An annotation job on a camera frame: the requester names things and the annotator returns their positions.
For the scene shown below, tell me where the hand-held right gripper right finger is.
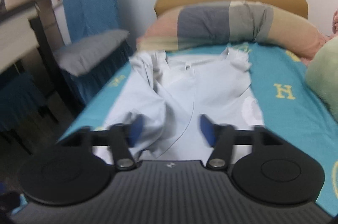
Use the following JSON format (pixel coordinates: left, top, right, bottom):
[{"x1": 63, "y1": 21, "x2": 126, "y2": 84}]
[{"x1": 199, "y1": 114, "x2": 288, "y2": 171}]

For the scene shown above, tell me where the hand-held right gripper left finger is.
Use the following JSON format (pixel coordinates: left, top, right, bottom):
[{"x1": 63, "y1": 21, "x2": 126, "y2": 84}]
[{"x1": 57, "y1": 116, "x2": 144, "y2": 171}]

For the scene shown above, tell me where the light grey printed t-shirt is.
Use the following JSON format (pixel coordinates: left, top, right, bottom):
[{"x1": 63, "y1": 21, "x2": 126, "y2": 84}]
[{"x1": 92, "y1": 48, "x2": 265, "y2": 161}]

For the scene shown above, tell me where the bed with teal printed sheet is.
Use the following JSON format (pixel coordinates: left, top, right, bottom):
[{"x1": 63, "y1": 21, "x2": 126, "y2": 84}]
[{"x1": 57, "y1": 41, "x2": 338, "y2": 214}]

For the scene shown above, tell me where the grey seat cushion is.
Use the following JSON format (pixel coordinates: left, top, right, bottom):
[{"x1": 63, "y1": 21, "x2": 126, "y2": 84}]
[{"x1": 53, "y1": 29, "x2": 130, "y2": 77}]

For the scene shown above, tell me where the patchwork peach grey pillow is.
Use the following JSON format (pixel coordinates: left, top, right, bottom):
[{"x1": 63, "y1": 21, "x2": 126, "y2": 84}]
[{"x1": 136, "y1": 0, "x2": 331, "y2": 66}]

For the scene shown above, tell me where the green printed fleece blanket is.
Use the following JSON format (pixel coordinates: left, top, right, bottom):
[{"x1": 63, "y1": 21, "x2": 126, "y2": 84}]
[{"x1": 305, "y1": 36, "x2": 338, "y2": 122}]

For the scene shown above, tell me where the blue covered chair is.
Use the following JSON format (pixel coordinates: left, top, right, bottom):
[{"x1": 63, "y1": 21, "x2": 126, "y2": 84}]
[
  {"x1": 61, "y1": 0, "x2": 83, "y2": 43},
  {"x1": 53, "y1": 0, "x2": 134, "y2": 109}
]

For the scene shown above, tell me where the white table with dark legs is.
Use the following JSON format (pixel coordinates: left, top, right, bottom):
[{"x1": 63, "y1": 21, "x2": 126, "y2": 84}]
[{"x1": 0, "y1": 0, "x2": 72, "y2": 115}]

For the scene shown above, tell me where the pink fluffy cloth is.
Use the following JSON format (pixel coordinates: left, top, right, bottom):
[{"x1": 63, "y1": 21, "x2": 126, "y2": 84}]
[{"x1": 331, "y1": 9, "x2": 338, "y2": 35}]

